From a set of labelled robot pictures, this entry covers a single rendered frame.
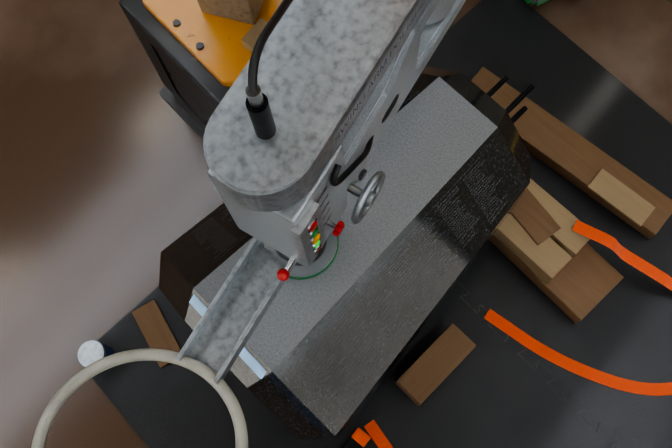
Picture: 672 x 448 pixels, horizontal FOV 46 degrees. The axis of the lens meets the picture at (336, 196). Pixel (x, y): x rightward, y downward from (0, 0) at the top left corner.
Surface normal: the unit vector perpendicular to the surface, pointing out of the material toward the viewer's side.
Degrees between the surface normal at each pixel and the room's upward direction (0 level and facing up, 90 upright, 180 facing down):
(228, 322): 1
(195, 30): 0
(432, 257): 45
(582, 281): 0
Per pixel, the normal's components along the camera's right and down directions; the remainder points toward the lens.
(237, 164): -0.04, -0.31
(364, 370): 0.49, 0.23
